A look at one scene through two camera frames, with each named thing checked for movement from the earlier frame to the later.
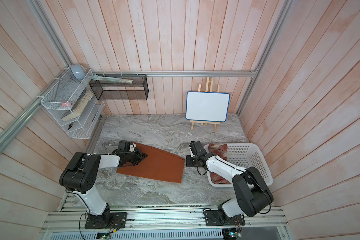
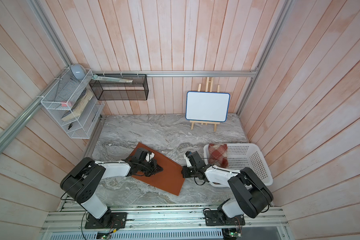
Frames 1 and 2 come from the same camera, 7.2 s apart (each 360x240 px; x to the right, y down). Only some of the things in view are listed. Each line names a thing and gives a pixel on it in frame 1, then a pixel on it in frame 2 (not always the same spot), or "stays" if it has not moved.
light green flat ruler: x=96 y=77 stays
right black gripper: x=188 y=159 -> x=184 y=171
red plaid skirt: x=220 y=150 stays
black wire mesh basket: x=106 y=90 stays
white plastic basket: x=244 y=156 stays
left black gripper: x=140 y=156 -> x=154 y=170
